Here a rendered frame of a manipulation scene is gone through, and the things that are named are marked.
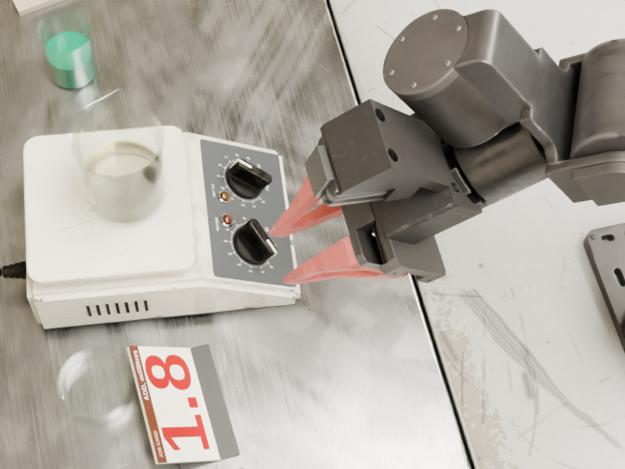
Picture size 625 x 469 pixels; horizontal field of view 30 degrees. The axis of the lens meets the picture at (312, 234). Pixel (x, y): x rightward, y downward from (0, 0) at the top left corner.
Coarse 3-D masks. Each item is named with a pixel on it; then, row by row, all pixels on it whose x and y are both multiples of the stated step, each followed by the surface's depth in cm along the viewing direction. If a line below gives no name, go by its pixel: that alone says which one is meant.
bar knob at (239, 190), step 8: (240, 160) 89; (232, 168) 89; (240, 168) 89; (248, 168) 89; (256, 168) 90; (232, 176) 90; (240, 176) 90; (248, 176) 89; (256, 176) 89; (264, 176) 90; (232, 184) 89; (240, 184) 90; (248, 184) 90; (256, 184) 90; (264, 184) 90; (240, 192) 89; (248, 192) 90; (256, 192) 90
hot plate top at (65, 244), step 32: (32, 160) 86; (64, 160) 86; (32, 192) 85; (64, 192) 85; (32, 224) 84; (64, 224) 84; (96, 224) 84; (160, 224) 84; (192, 224) 84; (32, 256) 82; (64, 256) 83; (96, 256) 83; (128, 256) 83; (160, 256) 83; (192, 256) 83
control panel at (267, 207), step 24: (216, 144) 91; (216, 168) 90; (264, 168) 92; (216, 192) 89; (264, 192) 91; (216, 216) 88; (240, 216) 89; (264, 216) 90; (216, 240) 87; (288, 240) 91; (216, 264) 86; (240, 264) 87; (264, 264) 88; (288, 264) 90
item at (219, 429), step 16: (128, 352) 85; (192, 352) 89; (208, 352) 89; (192, 368) 88; (208, 368) 88; (208, 384) 88; (208, 400) 87; (224, 400) 87; (144, 416) 83; (208, 416) 87; (224, 416) 87; (208, 432) 86; (224, 432) 86; (224, 448) 86; (192, 464) 85
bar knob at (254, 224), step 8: (248, 224) 87; (256, 224) 87; (240, 232) 88; (248, 232) 87; (256, 232) 87; (264, 232) 87; (240, 240) 87; (248, 240) 88; (256, 240) 87; (264, 240) 87; (240, 248) 87; (248, 248) 88; (256, 248) 87; (264, 248) 87; (272, 248) 87; (240, 256) 87; (248, 256) 87; (256, 256) 88; (264, 256) 87; (272, 256) 87; (256, 264) 88
